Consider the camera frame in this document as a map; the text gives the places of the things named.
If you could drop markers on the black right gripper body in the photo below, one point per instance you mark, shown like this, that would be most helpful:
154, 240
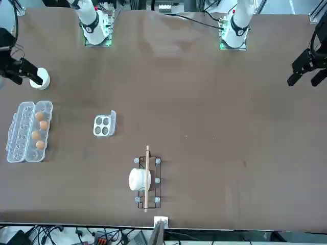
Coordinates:
6, 61

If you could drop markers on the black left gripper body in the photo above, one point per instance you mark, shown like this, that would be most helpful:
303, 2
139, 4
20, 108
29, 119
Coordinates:
321, 43

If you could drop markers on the brown egg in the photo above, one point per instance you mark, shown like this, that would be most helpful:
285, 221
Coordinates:
35, 134
43, 124
40, 144
39, 116

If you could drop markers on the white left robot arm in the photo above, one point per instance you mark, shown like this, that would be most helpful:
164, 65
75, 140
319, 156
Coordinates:
240, 20

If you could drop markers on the transparent twelve-slot egg tray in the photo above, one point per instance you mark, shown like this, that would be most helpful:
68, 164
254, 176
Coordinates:
19, 132

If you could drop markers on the clear four-slot egg tray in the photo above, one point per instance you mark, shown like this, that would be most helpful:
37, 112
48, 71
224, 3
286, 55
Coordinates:
103, 125

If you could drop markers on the white round bowl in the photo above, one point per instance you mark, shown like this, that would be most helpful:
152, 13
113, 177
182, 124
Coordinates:
44, 81

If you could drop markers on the wooden rod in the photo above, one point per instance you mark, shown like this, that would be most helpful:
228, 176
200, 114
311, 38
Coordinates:
146, 158

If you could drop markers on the orange and black power strip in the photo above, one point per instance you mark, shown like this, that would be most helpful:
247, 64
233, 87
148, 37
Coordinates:
103, 237

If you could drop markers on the small white socket box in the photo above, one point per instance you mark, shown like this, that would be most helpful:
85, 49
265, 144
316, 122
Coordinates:
161, 220

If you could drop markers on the grey box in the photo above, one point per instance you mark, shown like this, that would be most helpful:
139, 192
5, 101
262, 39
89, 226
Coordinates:
138, 238

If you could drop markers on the aluminium frame corner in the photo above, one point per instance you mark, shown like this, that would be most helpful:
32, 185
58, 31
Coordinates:
18, 7
315, 15

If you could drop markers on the aluminium camera post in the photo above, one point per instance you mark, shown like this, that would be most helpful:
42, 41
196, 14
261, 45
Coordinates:
156, 234

